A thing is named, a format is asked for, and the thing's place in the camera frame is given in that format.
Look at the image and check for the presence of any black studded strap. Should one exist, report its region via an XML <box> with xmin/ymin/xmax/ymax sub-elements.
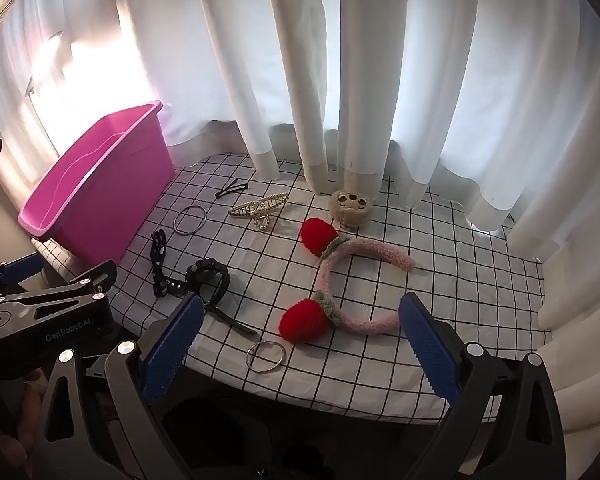
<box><xmin>150</xmin><ymin>228</ymin><xmax>182</xmax><ymax>297</ymax></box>

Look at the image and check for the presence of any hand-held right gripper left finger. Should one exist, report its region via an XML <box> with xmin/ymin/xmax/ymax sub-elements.
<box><xmin>32</xmin><ymin>292</ymin><xmax>206</xmax><ymax>480</ymax></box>

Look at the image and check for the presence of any black snap hair clip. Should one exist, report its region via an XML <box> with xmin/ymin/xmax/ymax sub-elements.
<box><xmin>215</xmin><ymin>178</ymin><xmax>249</xmax><ymax>199</ymax></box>

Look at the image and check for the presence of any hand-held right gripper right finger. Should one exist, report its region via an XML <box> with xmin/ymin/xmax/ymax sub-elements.
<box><xmin>397</xmin><ymin>291</ymin><xmax>567</xmax><ymax>480</ymax></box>

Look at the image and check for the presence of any silver bangle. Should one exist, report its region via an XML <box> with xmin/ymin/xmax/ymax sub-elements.
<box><xmin>173</xmin><ymin>205</ymin><xmax>206</xmax><ymax>237</ymax></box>
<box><xmin>245</xmin><ymin>340</ymin><xmax>285</xmax><ymax>373</ymax></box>

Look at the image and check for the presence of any pearl claw hair clip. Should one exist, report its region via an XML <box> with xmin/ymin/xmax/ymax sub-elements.
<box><xmin>228</xmin><ymin>191</ymin><xmax>290</xmax><ymax>232</ymax></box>

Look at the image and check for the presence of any pink headband with red pompoms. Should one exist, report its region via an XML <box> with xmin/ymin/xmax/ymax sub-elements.
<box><xmin>279</xmin><ymin>217</ymin><xmax>417</xmax><ymax>345</ymax></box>

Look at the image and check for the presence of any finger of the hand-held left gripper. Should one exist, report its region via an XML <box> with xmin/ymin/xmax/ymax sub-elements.
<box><xmin>0</xmin><ymin>252</ymin><xmax>46</xmax><ymax>307</ymax></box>
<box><xmin>0</xmin><ymin>260</ymin><xmax>118</xmax><ymax>334</ymax></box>

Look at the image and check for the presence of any black ruffled hair clip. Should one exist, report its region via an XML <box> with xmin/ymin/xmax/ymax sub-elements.
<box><xmin>185</xmin><ymin>257</ymin><xmax>258</xmax><ymax>336</ymax></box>

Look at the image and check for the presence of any white curtain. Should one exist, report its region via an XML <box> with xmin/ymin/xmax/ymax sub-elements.
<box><xmin>0</xmin><ymin>0</ymin><xmax>600</xmax><ymax>451</ymax></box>

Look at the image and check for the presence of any person's left hand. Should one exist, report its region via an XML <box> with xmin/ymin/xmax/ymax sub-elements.
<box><xmin>10</xmin><ymin>367</ymin><xmax>48</xmax><ymax>453</ymax></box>

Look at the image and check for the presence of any beige fluffy hair clip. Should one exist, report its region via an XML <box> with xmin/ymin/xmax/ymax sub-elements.
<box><xmin>328</xmin><ymin>189</ymin><xmax>372</xmax><ymax>227</ymax></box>

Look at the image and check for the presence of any pink plastic bin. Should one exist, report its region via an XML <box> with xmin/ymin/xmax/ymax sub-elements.
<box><xmin>17</xmin><ymin>101</ymin><xmax>177</xmax><ymax>267</ymax></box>

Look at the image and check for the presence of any black checked white tablecloth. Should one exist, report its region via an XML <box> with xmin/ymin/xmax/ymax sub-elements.
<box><xmin>32</xmin><ymin>152</ymin><xmax>548</xmax><ymax>423</ymax></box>

